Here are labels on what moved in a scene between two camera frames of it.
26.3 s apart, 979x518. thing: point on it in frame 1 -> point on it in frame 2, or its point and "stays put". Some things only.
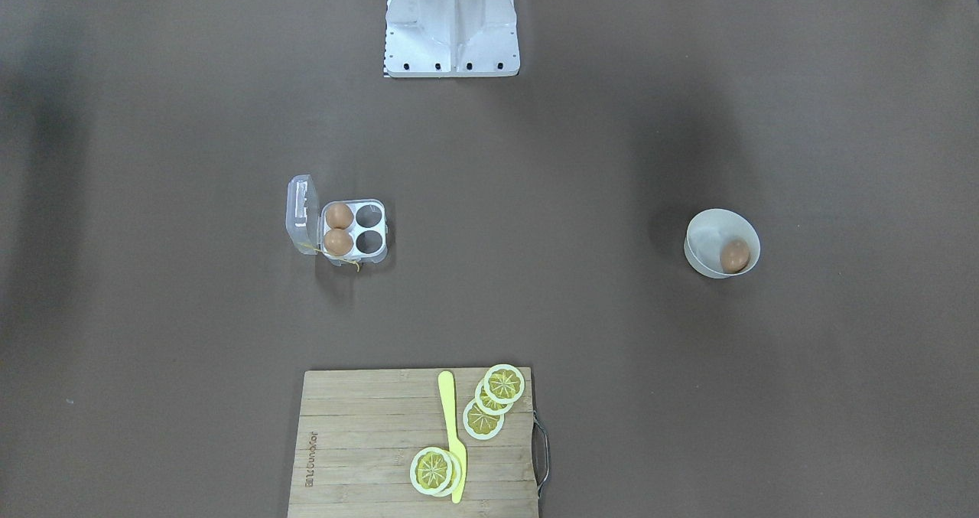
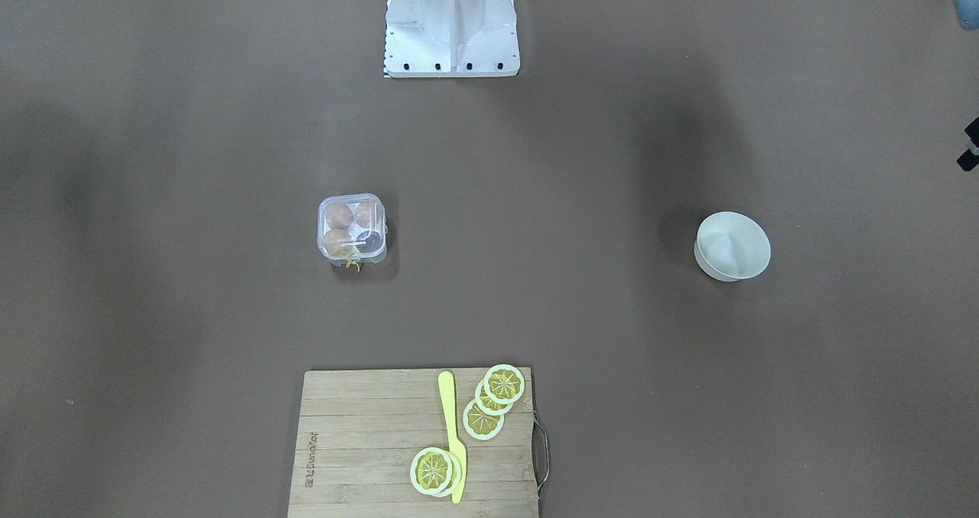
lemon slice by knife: [435, 471] stays put
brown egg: [735, 255] -> [369, 213]
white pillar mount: [451, 22] stays put
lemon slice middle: [486, 404] stays put
